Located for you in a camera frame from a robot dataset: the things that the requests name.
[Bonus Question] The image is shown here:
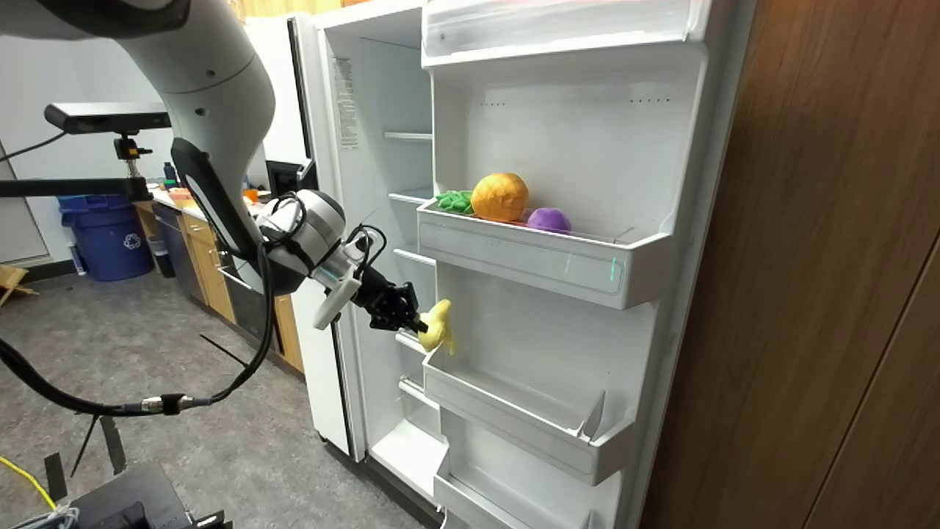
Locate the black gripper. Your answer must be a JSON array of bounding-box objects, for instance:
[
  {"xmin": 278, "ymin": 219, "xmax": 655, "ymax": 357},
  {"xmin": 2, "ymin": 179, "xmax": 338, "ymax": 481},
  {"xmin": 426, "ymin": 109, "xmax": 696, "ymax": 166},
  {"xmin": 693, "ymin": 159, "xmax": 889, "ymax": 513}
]
[{"xmin": 348, "ymin": 262, "xmax": 430, "ymax": 338}]

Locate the yellow plush toy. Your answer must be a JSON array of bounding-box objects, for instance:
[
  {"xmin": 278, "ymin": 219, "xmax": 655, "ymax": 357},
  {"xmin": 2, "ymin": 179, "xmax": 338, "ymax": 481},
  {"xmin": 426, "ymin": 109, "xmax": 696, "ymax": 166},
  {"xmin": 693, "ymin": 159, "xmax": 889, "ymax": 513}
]
[{"xmin": 414, "ymin": 296, "xmax": 458, "ymax": 357}]

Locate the light wooden frame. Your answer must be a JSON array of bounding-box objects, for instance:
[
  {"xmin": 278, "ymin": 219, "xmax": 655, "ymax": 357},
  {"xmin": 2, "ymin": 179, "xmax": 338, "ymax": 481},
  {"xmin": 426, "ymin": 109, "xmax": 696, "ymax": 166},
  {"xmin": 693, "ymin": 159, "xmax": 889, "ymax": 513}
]
[{"xmin": 0, "ymin": 259, "xmax": 38, "ymax": 307}]

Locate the yellow cable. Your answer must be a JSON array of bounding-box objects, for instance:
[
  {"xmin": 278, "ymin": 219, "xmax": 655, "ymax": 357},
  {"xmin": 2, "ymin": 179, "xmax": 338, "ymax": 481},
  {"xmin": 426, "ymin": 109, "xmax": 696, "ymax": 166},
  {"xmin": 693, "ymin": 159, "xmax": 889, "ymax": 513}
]
[{"xmin": 0, "ymin": 453, "xmax": 60, "ymax": 517}]

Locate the white empty door bin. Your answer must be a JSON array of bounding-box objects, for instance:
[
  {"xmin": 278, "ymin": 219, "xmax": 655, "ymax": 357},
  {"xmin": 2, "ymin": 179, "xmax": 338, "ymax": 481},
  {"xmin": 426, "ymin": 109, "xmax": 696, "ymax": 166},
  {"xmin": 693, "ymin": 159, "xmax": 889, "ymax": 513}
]
[
  {"xmin": 420, "ymin": 334, "xmax": 639, "ymax": 488},
  {"xmin": 430, "ymin": 444, "xmax": 624, "ymax": 529}
]

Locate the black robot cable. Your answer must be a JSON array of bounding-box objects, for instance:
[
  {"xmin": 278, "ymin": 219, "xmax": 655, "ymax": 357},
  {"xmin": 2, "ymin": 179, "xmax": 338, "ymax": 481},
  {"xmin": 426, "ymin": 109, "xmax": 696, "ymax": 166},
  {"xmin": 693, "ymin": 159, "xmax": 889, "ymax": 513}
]
[{"xmin": 0, "ymin": 134, "xmax": 295, "ymax": 420}]

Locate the green plush toy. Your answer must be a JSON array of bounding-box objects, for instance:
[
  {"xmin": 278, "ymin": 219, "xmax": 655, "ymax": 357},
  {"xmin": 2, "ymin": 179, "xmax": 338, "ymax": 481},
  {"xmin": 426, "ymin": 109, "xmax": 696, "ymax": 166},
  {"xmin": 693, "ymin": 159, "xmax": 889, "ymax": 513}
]
[{"xmin": 430, "ymin": 188, "xmax": 475, "ymax": 216}]

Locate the orange plush toy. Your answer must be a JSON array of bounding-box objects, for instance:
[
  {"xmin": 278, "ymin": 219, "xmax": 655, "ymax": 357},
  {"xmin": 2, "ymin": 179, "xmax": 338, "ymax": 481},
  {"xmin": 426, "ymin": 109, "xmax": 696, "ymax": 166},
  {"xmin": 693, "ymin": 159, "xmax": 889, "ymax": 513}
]
[{"xmin": 467, "ymin": 171, "xmax": 535, "ymax": 224}]

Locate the white empty middle door bin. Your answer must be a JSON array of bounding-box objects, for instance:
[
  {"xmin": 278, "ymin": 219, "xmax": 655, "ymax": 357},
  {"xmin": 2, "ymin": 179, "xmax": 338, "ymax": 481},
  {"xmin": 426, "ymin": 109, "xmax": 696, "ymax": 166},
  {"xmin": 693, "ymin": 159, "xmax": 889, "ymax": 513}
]
[{"xmin": 420, "ymin": 334, "xmax": 639, "ymax": 488}]

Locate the purple plush toy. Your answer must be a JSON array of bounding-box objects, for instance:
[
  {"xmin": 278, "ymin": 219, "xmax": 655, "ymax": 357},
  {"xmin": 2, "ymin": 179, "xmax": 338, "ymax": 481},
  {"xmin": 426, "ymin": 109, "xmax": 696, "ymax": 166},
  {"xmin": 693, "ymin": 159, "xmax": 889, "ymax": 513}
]
[{"xmin": 523, "ymin": 203, "xmax": 573, "ymax": 235}]

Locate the white refrigerator body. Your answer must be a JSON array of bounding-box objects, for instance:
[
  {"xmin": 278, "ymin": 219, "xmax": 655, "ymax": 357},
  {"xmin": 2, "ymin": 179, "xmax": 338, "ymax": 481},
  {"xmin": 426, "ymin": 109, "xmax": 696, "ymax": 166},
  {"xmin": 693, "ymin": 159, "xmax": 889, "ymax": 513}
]
[{"xmin": 291, "ymin": 0, "xmax": 464, "ymax": 525}]

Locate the white open refrigerator door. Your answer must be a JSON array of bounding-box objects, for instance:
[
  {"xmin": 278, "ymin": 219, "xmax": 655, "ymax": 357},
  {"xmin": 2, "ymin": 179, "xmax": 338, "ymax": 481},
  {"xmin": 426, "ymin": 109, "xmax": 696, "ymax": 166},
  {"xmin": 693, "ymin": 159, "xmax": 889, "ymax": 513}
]
[{"xmin": 414, "ymin": 0, "xmax": 758, "ymax": 529}]

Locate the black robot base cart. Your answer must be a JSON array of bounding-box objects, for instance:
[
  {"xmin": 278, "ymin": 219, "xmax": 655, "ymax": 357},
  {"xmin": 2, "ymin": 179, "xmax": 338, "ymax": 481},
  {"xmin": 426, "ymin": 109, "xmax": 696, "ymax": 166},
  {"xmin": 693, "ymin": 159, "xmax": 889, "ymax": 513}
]
[{"xmin": 10, "ymin": 457, "xmax": 234, "ymax": 529}]

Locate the black camera on tripod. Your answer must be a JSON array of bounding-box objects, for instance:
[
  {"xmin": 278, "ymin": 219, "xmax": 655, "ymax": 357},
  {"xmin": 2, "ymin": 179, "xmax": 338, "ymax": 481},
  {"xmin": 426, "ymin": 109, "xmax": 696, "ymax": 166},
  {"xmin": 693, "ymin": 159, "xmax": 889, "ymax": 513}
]
[{"xmin": 40, "ymin": 99, "xmax": 172, "ymax": 138}]

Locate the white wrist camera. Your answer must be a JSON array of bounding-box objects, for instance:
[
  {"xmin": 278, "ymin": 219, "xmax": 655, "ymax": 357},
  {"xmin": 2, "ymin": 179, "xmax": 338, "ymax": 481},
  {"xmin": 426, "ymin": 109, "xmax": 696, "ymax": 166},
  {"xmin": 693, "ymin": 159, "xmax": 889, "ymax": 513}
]
[{"xmin": 310, "ymin": 256, "xmax": 367, "ymax": 332}]

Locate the brown wooden panel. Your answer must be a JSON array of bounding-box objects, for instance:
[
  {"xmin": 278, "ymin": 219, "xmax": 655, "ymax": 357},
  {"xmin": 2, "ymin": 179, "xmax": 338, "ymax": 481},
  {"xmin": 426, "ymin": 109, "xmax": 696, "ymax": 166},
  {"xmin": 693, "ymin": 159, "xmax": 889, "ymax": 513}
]
[{"xmin": 639, "ymin": 0, "xmax": 940, "ymax": 529}]

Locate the white empty bottom door bin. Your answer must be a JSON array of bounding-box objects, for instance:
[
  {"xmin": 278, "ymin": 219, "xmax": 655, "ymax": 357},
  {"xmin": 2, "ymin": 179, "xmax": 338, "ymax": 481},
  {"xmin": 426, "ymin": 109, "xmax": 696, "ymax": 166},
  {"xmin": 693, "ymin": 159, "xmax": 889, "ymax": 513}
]
[{"xmin": 430, "ymin": 444, "xmax": 624, "ymax": 529}]

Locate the white door bin holding toys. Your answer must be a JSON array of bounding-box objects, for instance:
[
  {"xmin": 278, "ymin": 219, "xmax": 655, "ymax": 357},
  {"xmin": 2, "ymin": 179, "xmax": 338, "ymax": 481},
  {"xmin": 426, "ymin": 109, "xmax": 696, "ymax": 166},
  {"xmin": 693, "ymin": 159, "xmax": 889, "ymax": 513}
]
[{"xmin": 414, "ymin": 199, "xmax": 679, "ymax": 310}]

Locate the wooden kitchen counter cabinet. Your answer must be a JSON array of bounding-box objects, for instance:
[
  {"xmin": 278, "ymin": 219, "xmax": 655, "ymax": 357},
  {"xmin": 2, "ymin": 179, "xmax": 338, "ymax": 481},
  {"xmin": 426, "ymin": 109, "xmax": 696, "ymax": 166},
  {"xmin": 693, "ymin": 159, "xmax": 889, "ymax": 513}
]
[{"xmin": 143, "ymin": 188, "xmax": 306, "ymax": 375}]

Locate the blue recycling bin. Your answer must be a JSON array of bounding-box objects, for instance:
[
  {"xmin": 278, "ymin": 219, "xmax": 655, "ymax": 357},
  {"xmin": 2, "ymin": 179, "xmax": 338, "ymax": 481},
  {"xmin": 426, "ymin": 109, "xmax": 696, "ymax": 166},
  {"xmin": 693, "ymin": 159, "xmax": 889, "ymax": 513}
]
[{"xmin": 56, "ymin": 190, "xmax": 154, "ymax": 285}]

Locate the black floor tape strip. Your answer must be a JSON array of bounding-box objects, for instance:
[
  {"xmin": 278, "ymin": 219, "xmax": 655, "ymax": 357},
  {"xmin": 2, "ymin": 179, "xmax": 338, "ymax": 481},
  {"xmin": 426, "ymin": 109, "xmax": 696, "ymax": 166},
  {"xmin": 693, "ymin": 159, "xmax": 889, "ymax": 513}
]
[
  {"xmin": 40, "ymin": 448, "xmax": 69, "ymax": 506},
  {"xmin": 96, "ymin": 413, "xmax": 128, "ymax": 479}
]

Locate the white freezer door with dispenser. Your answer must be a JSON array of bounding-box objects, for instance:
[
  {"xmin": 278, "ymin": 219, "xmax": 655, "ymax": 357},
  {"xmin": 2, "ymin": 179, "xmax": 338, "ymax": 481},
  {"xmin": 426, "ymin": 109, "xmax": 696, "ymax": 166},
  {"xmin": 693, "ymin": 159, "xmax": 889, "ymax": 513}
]
[{"xmin": 242, "ymin": 10, "xmax": 353, "ymax": 457}]

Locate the white door compartment cover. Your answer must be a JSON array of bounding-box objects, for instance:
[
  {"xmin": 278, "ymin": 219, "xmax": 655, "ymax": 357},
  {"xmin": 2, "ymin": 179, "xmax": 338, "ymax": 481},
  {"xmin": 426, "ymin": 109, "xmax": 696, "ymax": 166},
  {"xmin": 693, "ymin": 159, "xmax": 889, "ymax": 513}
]
[{"xmin": 420, "ymin": 0, "xmax": 714, "ymax": 69}]

